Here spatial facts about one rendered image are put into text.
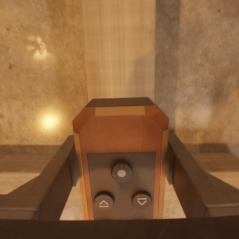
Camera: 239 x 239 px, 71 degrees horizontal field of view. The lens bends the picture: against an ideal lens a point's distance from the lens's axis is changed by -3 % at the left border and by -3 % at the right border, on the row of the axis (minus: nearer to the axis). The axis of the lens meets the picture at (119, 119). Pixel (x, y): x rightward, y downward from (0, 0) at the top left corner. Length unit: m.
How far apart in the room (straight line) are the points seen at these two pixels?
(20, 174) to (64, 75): 0.27
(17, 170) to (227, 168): 0.53
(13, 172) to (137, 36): 0.43
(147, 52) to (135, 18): 0.05
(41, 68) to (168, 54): 0.33
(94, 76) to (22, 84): 0.30
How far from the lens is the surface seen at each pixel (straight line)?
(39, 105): 0.52
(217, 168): 0.50
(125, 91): 0.26
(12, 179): 0.53
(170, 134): 0.16
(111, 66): 0.26
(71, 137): 0.16
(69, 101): 0.49
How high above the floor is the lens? 0.46
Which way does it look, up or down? 73 degrees down
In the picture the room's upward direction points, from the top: 178 degrees counter-clockwise
